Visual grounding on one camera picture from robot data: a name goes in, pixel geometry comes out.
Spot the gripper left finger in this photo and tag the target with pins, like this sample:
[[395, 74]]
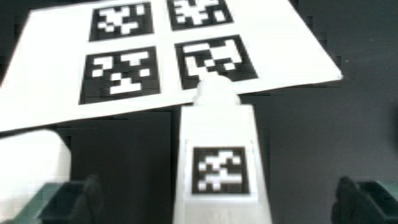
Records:
[[68, 203]]

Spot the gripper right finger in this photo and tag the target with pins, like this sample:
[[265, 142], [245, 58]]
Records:
[[366, 202]]

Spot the white chair leg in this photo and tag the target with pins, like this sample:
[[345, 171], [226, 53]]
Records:
[[220, 190]]

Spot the white marker sheet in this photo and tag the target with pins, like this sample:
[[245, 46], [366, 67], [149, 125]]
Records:
[[114, 55]]

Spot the white chair back frame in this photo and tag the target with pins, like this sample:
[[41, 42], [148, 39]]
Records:
[[34, 164]]

